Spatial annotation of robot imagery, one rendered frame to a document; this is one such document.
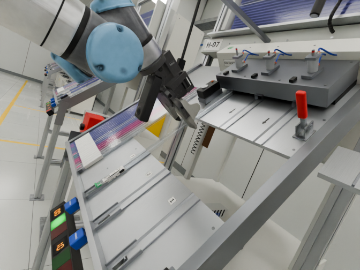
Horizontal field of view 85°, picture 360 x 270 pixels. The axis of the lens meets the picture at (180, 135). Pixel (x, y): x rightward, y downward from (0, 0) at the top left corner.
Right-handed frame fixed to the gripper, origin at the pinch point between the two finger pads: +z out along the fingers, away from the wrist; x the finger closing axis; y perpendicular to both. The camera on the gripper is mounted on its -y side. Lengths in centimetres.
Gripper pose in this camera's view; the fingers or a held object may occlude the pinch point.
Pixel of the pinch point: (184, 124)
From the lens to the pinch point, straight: 58.3
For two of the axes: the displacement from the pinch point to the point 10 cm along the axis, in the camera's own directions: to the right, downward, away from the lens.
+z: 4.9, 6.3, 6.0
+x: -5.4, -3.2, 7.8
